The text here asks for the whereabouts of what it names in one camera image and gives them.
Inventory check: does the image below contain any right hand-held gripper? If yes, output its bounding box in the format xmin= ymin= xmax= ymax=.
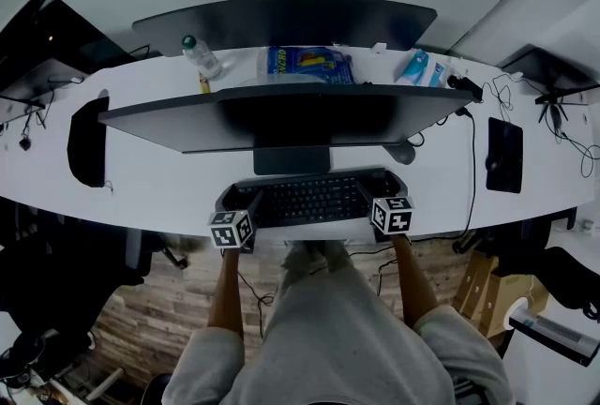
xmin=355 ymin=169 xmax=415 ymax=244

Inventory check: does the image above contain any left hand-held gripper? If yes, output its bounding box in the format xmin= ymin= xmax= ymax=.
xmin=207 ymin=185 xmax=264 ymax=254

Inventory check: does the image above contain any black keyboard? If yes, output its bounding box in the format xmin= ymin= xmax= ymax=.
xmin=219 ymin=167 xmax=408 ymax=229

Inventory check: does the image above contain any person's left forearm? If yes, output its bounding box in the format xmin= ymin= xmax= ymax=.
xmin=207 ymin=247 xmax=245 ymax=338

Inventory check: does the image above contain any person's right forearm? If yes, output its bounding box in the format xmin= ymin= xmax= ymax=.
xmin=391 ymin=233 xmax=440 ymax=328

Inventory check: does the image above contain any person's left shoe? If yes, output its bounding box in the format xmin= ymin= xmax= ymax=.
xmin=280 ymin=241 xmax=313 ymax=276

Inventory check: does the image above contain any person's shoe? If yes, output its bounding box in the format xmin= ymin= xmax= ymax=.
xmin=280 ymin=241 xmax=313 ymax=276
xmin=322 ymin=239 xmax=353 ymax=273

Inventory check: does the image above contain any person's right shoe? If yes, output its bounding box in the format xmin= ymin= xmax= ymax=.
xmin=322 ymin=239 xmax=353 ymax=273

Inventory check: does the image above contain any large black computer monitor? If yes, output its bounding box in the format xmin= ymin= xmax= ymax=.
xmin=97 ymin=82 xmax=477 ymax=176

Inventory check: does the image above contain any blue tissue pack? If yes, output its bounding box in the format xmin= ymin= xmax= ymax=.
xmin=395 ymin=49 xmax=451 ymax=88

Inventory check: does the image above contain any black mouse pad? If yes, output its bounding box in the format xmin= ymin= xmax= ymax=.
xmin=485 ymin=116 xmax=524 ymax=195

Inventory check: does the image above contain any black power adapter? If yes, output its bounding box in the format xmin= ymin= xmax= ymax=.
xmin=446 ymin=73 xmax=484 ymax=103

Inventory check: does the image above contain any blue plastic bag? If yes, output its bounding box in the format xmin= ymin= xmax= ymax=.
xmin=256 ymin=45 xmax=355 ymax=85

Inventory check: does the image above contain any clear plastic water bottle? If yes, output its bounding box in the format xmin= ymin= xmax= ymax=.
xmin=181 ymin=35 xmax=224 ymax=81

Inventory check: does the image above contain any brown cardboard box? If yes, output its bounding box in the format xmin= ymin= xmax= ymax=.
xmin=452 ymin=250 xmax=549 ymax=338

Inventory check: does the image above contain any person's grey sweatshirt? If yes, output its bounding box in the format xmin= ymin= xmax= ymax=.
xmin=161 ymin=252 xmax=515 ymax=405

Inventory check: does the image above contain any black cloth pouch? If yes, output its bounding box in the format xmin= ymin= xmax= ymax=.
xmin=67 ymin=96 xmax=111 ymax=188

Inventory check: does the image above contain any white tape roll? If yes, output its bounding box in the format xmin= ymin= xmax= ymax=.
xmin=503 ymin=297 xmax=532 ymax=329

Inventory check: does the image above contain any black mesh office chair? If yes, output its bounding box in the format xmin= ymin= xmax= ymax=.
xmin=0 ymin=201 xmax=188 ymax=338

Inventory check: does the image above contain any large black bag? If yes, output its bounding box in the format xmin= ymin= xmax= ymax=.
xmin=496 ymin=246 xmax=600 ymax=311

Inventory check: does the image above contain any dark monitor back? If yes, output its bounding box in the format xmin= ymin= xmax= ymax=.
xmin=499 ymin=44 xmax=600 ymax=90

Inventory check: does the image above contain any black webcam on tripod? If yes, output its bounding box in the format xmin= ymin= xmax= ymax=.
xmin=18 ymin=112 xmax=48 ymax=152

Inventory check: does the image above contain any grey flat device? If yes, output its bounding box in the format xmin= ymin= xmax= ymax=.
xmin=508 ymin=304 xmax=600 ymax=368

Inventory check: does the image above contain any black wireless computer mouse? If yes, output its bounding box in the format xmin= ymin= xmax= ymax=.
xmin=383 ymin=141 xmax=417 ymax=166

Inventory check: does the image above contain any long black power cable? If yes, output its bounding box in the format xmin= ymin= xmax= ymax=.
xmin=349 ymin=106 xmax=478 ymax=257

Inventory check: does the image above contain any thin black floor cable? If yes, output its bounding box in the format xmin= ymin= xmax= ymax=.
xmin=236 ymin=270 xmax=276 ymax=339

